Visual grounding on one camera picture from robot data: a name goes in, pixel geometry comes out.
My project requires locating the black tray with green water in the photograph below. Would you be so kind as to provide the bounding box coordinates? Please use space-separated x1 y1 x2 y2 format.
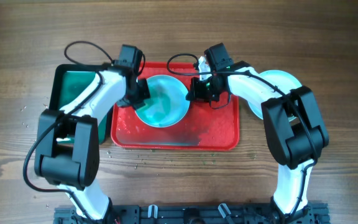
49 64 112 144

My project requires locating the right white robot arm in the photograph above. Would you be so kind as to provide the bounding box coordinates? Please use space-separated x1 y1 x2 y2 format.
186 62 329 222

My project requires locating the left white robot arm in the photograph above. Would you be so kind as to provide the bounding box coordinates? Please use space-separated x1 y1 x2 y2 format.
28 65 150 223

